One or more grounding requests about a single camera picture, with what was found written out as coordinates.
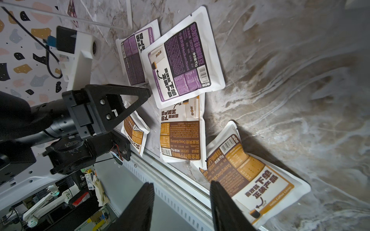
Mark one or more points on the brown coffee bag right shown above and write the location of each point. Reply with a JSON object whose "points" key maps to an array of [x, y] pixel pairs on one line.
{"points": [[259, 188]]}

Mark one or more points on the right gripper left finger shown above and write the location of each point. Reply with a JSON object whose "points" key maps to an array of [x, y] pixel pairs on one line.
{"points": [[138, 214]]}

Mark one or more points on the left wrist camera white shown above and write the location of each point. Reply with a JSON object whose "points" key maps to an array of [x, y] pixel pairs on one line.
{"points": [[75, 51]]}

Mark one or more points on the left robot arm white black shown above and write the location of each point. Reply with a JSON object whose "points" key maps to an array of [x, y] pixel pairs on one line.
{"points": [[63, 136]]}

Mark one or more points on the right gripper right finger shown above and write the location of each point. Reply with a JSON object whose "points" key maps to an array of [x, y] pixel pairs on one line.
{"points": [[225, 213]]}

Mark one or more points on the aluminium front rail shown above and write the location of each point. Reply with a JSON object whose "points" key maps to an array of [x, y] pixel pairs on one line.
{"points": [[185, 196]]}

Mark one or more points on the purple coffee bag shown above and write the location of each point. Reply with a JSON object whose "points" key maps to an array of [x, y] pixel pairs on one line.
{"points": [[184, 62], [130, 49]]}

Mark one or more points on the brown coffee bag middle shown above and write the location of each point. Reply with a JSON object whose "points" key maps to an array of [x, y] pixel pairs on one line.
{"points": [[183, 136]]}

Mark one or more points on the brown coffee bag front left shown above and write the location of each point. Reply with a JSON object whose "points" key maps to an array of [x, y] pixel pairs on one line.
{"points": [[136, 131]]}

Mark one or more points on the brown coffee bag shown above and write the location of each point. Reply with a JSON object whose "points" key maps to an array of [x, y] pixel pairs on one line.
{"points": [[183, 136], [136, 131], [259, 188]]}

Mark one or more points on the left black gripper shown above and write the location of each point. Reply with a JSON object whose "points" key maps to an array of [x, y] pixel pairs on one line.
{"points": [[98, 109]]}

